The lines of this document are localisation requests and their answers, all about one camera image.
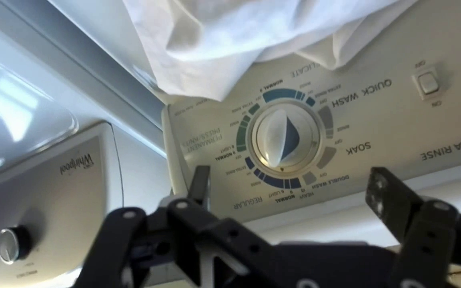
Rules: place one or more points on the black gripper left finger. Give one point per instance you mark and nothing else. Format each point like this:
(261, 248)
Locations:
(198, 229)

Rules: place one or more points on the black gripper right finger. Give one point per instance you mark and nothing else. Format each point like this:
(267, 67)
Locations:
(427, 234)

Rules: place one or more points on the large timer knob blue pointer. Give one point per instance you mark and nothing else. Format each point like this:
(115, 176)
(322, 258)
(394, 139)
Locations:
(272, 133)

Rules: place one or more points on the white top-load washing machine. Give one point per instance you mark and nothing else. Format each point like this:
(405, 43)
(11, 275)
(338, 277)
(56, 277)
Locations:
(379, 122)

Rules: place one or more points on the silver dryer knob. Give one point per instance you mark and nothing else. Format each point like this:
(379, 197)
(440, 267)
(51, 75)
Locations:
(11, 243)

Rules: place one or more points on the white Whirlpool dryer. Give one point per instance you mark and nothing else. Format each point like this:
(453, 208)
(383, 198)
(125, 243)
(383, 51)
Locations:
(59, 202)

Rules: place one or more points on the white crumpled cloth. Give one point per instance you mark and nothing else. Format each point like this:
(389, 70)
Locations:
(231, 37)

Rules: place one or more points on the white rocker switch button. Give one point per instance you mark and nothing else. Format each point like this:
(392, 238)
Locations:
(427, 82)

